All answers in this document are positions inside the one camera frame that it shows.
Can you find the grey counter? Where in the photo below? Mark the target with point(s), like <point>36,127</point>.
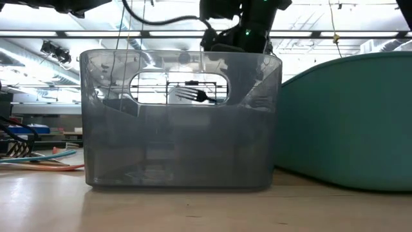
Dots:
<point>45,109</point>

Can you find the teal plastic bin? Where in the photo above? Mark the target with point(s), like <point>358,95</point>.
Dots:
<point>347,129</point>

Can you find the translucent grey plastic bin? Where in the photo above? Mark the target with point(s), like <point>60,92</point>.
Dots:
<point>180,145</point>

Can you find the black overhead frame bar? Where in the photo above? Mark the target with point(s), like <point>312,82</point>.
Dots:
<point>145,33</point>

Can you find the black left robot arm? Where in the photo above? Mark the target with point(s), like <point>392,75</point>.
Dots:
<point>64,6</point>

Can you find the black ceiling fixture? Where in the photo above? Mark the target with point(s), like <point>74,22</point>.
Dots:
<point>56,51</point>

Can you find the blue box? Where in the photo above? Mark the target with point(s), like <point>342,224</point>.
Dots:
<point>29,129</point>

